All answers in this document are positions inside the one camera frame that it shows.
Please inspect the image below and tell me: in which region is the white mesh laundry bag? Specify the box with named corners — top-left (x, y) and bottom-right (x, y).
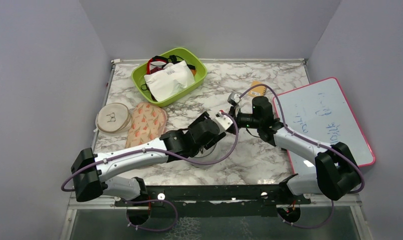
top-left (191, 144), bottom-right (220, 163)

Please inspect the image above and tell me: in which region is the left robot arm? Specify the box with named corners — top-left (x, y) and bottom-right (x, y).
top-left (71, 112), bottom-right (234, 206)

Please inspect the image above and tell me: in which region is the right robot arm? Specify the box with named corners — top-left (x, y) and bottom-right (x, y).
top-left (227, 93), bottom-right (364, 204)

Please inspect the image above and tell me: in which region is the floral peach laundry bag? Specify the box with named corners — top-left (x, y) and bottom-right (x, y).
top-left (125, 102), bottom-right (168, 149)

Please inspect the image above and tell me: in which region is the white cloth bag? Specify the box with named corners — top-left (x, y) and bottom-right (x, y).
top-left (144, 60), bottom-right (195, 102)

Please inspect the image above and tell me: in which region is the round beige laundry bag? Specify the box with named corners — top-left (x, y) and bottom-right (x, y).
top-left (93, 102), bottom-right (132, 134)

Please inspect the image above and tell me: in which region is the small orange notebook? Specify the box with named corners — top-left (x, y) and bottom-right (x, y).
top-left (247, 81), bottom-right (267, 98)

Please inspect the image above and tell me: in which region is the pink framed whiteboard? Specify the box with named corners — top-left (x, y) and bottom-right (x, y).
top-left (272, 77), bottom-right (376, 167)

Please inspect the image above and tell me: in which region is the red black garment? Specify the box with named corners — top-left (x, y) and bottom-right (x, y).
top-left (146, 55), bottom-right (184, 75)

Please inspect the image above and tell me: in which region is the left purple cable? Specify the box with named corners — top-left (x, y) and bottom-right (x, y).
top-left (60, 111), bottom-right (239, 193)

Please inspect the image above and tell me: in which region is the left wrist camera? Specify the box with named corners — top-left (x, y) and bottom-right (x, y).
top-left (213, 111), bottom-right (234, 133)

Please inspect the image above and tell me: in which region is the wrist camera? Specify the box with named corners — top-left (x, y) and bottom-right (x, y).
top-left (227, 92), bottom-right (241, 107)
top-left (213, 111), bottom-right (234, 133)

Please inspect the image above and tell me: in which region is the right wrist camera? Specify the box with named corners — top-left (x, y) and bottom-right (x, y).
top-left (227, 92), bottom-right (241, 107)

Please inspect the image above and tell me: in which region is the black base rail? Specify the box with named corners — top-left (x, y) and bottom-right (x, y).
top-left (114, 184), bottom-right (311, 218)

